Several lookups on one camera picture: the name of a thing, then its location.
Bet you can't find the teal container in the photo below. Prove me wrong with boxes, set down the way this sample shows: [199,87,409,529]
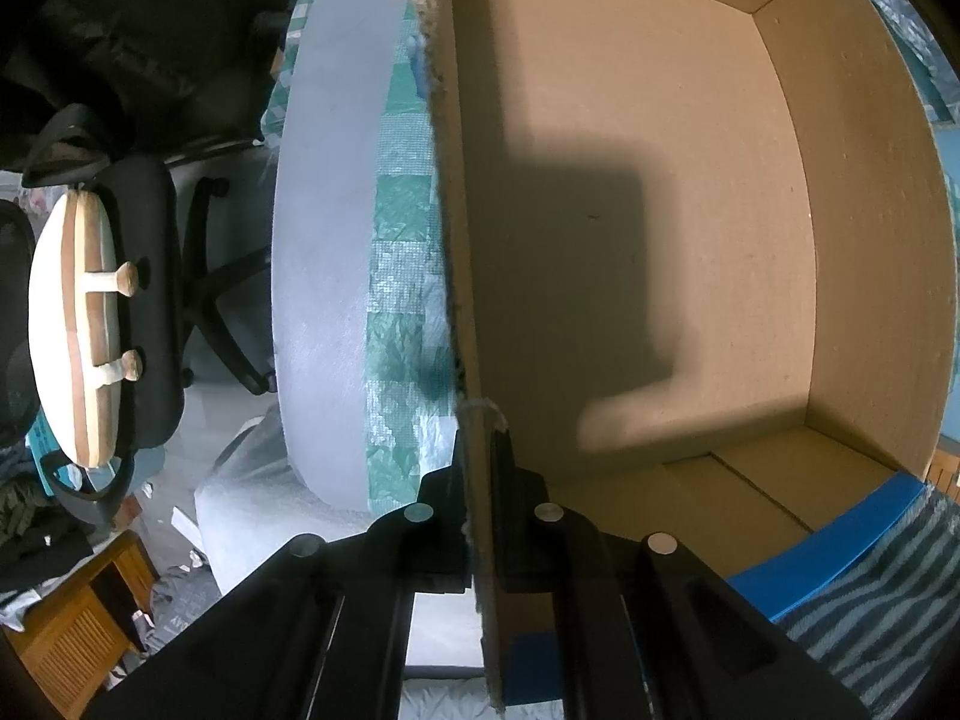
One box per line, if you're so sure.
[26,420,166,497]

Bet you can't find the white oval wooden board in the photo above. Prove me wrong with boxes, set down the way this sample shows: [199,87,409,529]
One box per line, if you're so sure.
[28,187,145,470]

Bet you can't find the brown cardboard box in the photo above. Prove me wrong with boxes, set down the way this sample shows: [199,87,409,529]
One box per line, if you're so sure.
[409,0,959,713]

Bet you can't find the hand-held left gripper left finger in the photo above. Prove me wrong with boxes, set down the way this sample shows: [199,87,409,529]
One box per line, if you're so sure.
[82,429,476,720]

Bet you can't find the grey crumpled cloth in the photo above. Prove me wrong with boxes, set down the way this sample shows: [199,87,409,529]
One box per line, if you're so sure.
[148,562,227,655]

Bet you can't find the black bag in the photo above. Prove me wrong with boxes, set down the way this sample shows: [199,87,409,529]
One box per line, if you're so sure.
[0,0,302,188]

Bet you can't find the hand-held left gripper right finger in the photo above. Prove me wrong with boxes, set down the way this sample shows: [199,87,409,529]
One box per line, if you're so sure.
[493,427,872,720]

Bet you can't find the dark clothes pile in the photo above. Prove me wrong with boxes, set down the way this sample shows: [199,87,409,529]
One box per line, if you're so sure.
[0,457,100,602]

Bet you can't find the black office chair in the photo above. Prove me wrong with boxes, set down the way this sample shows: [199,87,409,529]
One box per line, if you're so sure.
[0,105,280,527]

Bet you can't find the wooden cabinet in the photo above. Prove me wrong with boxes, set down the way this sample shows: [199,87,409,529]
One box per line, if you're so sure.
[0,529,163,720]

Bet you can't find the striped teal blanket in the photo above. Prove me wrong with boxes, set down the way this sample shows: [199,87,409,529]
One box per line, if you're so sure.
[780,457,960,720]

